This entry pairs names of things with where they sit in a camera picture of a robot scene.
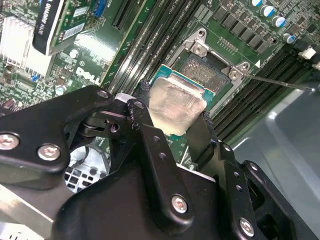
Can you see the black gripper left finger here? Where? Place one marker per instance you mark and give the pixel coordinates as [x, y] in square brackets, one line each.
[167, 175]

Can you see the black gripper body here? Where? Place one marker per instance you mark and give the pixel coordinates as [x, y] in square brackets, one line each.
[112, 212]

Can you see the CPU with silver top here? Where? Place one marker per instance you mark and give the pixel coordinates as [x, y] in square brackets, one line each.
[175, 105]

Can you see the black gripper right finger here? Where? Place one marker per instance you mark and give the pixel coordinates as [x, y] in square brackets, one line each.
[237, 207]

